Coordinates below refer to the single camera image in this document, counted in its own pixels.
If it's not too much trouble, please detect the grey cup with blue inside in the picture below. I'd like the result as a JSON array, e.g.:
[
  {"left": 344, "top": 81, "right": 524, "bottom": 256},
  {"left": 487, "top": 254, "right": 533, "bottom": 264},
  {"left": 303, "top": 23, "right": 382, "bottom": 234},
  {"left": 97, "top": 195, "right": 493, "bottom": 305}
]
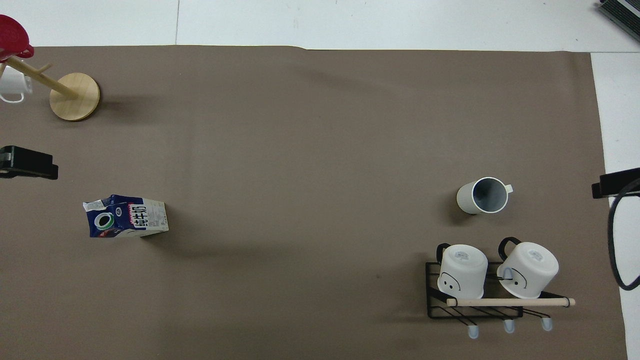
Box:
[{"left": 456, "top": 176, "right": 514, "bottom": 216}]

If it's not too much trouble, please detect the red cup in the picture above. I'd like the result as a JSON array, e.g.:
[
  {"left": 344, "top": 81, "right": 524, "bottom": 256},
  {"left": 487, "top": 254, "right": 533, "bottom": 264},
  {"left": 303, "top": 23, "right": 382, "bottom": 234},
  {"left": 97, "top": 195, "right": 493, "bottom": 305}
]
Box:
[{"left": 0, "top": 14, "right": 35, "bottom": 63}]

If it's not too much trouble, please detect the black stand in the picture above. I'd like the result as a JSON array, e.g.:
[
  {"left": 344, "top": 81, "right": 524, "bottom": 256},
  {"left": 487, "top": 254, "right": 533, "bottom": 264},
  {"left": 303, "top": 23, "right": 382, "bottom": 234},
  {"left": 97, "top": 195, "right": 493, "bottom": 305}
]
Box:
[
  {"left": 0, "top": 145, "right": 59, "bottom": 180},
  {"left": 591, "top": 168, "right": 640, "bottom": 200}
]

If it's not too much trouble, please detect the blue and white milk carton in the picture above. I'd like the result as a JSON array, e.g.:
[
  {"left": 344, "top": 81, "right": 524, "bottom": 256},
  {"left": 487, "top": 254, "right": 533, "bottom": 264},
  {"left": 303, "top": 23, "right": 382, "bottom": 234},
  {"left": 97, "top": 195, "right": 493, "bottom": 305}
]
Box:
[{"left": 82, "top": 194, "right": 170, "bottom": 239}]

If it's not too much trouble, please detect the white mug with black handle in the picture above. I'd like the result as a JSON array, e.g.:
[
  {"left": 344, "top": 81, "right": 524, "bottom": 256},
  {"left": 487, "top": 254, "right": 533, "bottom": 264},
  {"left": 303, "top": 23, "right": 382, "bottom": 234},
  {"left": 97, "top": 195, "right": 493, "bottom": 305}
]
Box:
[
  {"left": 496, "top": 236, "right": 560, "bottom": 300},
  {"left": 436, "top": 243, "right": 489, "bottom": 300}
]

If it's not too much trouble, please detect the black cable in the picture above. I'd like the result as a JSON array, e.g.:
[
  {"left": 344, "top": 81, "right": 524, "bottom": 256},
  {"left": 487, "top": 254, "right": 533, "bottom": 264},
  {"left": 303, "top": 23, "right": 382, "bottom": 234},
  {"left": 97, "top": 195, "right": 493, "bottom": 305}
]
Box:
[{"left": 607, "top": 177, "right": 640, "bottom": 291}]

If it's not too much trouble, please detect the small white mug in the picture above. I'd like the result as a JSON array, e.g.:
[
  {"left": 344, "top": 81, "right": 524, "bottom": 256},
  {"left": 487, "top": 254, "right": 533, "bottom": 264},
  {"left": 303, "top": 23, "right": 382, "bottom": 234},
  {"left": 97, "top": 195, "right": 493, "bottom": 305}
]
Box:
[{"left": 0, "top": 65, "right": 34, "bottom": 104}]

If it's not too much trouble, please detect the dark grey ribbed device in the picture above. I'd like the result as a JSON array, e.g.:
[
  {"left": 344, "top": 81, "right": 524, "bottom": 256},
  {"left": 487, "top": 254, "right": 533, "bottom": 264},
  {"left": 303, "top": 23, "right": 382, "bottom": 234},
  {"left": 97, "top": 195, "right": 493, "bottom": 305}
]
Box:
[{"left": 597, "top": 0, "right": 640, "bottom": 29}]

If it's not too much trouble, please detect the wooden mug tree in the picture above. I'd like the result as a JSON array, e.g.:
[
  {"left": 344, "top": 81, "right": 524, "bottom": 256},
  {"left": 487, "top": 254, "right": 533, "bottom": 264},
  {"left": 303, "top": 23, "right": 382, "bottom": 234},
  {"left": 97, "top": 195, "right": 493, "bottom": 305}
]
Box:
[{"left": 0, "top": 54, "right": 101, "bottom": 122}]

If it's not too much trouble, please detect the black wire rack with wooden bar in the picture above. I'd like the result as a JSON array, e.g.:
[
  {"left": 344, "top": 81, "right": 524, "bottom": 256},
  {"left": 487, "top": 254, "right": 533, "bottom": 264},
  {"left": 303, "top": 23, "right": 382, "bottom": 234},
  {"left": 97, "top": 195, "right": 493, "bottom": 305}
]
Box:
[{"left": 425, "top": 260, "right": 577, "bottom": 340}]

